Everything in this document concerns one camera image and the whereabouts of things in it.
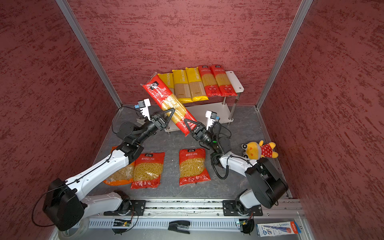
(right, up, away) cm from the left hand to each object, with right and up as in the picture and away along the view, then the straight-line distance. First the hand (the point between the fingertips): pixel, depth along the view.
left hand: (175, 112), depth 63 cm
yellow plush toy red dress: (+46, -23, +26) cm, 57 cm away
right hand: (+3, -5, +2) cm, 6 cm away
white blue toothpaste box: (+43, -55, +5) cm, 70 cm away
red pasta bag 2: (+7, -31, +22) cm, 39 cm away
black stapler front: (+2, -53, +5) cm, 53 cm away
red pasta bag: (-18, -32, +20) cm, 42 cm away
